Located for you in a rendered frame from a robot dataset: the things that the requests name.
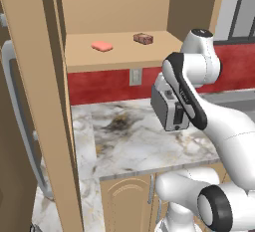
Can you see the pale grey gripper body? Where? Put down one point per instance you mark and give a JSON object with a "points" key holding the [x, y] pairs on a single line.
{"points": [[161, 108]]}

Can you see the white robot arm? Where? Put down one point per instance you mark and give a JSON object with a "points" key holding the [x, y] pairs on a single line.
{"points": [[232, 136]]}

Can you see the brown bar soap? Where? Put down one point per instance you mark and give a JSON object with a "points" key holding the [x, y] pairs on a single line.
{"points": [[143, 38]]}

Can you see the pink bar soap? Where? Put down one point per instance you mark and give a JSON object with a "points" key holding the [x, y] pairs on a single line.
{"points": [[102, 46]]}

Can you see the tan cabinet door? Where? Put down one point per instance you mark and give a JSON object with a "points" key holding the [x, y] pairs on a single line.
{"points": [[40, 93]]}

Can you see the tan base cupboard door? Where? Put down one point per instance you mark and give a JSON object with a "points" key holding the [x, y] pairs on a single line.
{"points": [[126, 206], [154, 217]]}

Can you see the grey wall outlet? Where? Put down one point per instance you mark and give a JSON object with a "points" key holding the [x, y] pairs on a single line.
{"points": [[135, 77]]}

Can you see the tan open wall cabinet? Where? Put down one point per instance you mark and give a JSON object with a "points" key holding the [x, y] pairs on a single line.
{"points": [[132, 10]]}

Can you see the window with dark frame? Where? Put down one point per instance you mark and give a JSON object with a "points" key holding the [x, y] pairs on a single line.
{"points": [[237, 7]]}

